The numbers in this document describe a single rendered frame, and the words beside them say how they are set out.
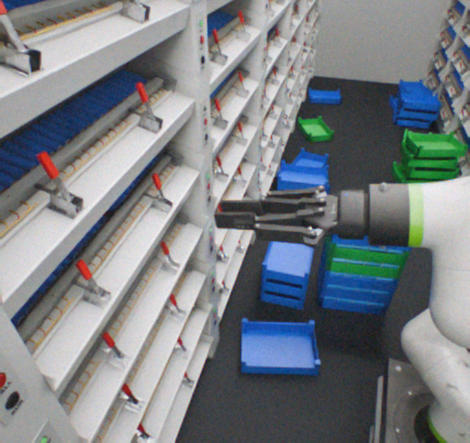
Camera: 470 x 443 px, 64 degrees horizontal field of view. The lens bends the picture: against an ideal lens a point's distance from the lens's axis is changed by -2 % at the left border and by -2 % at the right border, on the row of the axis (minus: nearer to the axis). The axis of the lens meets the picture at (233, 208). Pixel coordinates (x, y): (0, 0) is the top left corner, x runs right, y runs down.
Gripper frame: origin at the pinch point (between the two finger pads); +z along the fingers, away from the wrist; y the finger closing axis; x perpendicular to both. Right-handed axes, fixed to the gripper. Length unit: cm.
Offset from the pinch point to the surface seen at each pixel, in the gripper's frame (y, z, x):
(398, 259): 71, -32, -75
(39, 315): -22.5, 26.2, -2.7
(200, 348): 26, 39, -83
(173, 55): 30.2, 19.1, 20.3
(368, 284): 70, -20, -89
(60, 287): -16.8, 26.5, -2.6
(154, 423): -10, 35, -65
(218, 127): 54, 23, -7
